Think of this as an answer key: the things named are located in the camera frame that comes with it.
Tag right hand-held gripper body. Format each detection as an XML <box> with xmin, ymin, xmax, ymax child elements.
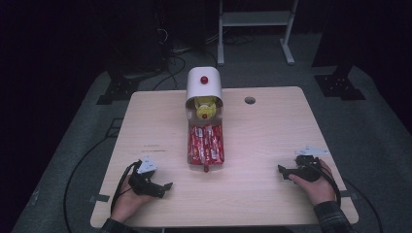
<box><xmin>291</xmin><ymin>146</ymin><xmax>329</xmax><ymax>183</ymax></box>

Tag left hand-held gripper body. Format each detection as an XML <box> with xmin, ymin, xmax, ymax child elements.
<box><xmin>128</xmin><ymin>155</ymin><xmax>166</xmax><ymax>199</ymax></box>

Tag person's left hand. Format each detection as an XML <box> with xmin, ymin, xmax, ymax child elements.
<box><xmin>111</xmin><ymin>174</ymin><xmax>157</xmax><ymax>224</ymax></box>

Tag person's right hand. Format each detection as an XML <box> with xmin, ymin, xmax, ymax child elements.
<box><xmin>288</xmin><ymin>159</ymin><xmax>338</xmax><ymax>207</ymax></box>

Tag red snack packets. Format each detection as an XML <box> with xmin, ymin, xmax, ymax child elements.
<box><xmin>187</xmin><ymin>114</ymin><xmax>225</xmax><ymax>173</ymax></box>

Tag grey tape strip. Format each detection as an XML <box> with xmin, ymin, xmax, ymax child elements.
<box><xmin>88</xmin><ymin>193</ymin><xmax>111</xmax><ymax>204</ymax></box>

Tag red snack packet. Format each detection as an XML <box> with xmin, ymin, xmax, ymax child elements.
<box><xmin>201</xmin><ymin>123</ymin><xmax>215</xmax><ymax>165</ymax></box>
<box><xmin>211</xmin><ymin>124</ymin><xmax>225</xmax><ymax>164</ymax></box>
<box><xmin>189</xmin><ymin>125</ymin><xmax>204</xmax><ymax>165</ymax></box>

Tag yellow snack packet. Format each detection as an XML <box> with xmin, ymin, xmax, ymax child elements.
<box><xmin>193</xmin><ymin>96</ymin><xmax>218</xmax><ymax>120</ymax></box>

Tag black stand base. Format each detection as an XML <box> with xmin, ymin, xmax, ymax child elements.
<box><xmin>314</xmin><ymin>65</ymin><xmax>367</xmax><ymax>102</ymax></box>
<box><xmin>95</xmin><ymin>75</ymin><xmax>141</xmax><ymax>106</ymax></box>

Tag white dispenser box red knob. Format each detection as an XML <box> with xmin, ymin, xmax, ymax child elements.
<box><xmin>185</xmin><ymin>66</ymin><xmax>224</xmax><ymax>121</ymax></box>

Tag white metal stand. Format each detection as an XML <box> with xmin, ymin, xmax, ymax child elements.
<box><xmin>217</xmin><ymin>0</ymin><xmax>300</xmax><ymax>67</ymax></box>

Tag left hand-held gripper black cable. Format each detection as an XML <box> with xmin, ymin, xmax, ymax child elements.
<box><xmin>110</xmin><ymin>160</ymin><xmax>142</xmax><ymax>216</ymax></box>

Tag hand-held gripper black cable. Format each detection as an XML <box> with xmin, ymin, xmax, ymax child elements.
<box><xmin>319</xmin><ymin>160</ymin><xmax>342</xmax><ymax>208</ymax></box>
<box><xmin>110</xmin><ymin>160</ymin><xmax>142</xmax><ymax>216</ymax></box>

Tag right hand-held gripper black cable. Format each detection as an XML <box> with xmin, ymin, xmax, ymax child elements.
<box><xmin>319</xmin><ymin>160</ymin><xmax>342</xmax><ymax>208</ymax></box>

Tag black floor cable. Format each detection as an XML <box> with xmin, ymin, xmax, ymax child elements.
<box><xmin>63</xmin><ymin>135</ymin><xmax>115</xmax><ymax>233</ymax></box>
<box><xmin>342</xmin><ymin>177</ymin><xmax>385</xmax><ymax>233</ymax></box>

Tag bundle of black cables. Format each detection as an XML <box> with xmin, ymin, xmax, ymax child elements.
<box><xmin>151</xmin><ymin>27</ymin><xmax>188</xmax><ymax>92</ymax></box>

